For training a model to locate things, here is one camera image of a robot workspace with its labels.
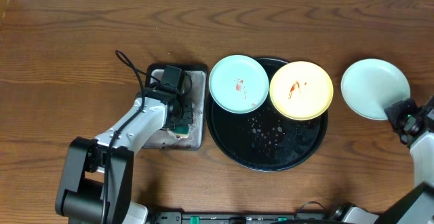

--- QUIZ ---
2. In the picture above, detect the black rectangular tray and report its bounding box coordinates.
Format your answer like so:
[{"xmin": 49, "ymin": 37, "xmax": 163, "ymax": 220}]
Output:
[{"xmin": 143, "ymin": 64, "xmax": 208, "ymax": 151}]

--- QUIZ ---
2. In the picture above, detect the mint green plate with stain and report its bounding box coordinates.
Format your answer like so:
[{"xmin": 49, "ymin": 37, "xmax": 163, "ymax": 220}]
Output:
[{"xmin": 209, "ymin": 55, "xmax": 269, "ymax": 114}]

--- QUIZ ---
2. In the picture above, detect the green scrub sponge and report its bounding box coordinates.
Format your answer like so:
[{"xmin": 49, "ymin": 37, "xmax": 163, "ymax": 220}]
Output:
[{"xmin": 173, "ymin": 125, "xmax": 189, "ymax": 137}]

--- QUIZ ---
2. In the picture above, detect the yellow plate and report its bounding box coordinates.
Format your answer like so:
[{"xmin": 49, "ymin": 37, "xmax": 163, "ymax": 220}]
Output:
[{"xmin": 269, "ymin": 61, "xmax": 334, "ymax": 121}]

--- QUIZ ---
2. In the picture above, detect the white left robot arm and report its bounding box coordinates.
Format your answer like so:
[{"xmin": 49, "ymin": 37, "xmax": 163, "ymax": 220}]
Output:
[{"xmin": 55, "ymin": 88, "xmax": 193, "ymax": 223}]

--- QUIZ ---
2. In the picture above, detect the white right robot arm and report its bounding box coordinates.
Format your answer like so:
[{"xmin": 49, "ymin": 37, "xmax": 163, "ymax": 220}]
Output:
[{"xmin": 334, "ymin": 98, "xmax": 433, "ymax": 224}]

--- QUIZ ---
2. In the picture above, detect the round black serving tray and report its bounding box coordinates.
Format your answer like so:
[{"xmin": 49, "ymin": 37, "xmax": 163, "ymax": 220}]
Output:
[{"xmin": 206, "ymin": 58, "xmax": 328, "ymax": 172}]

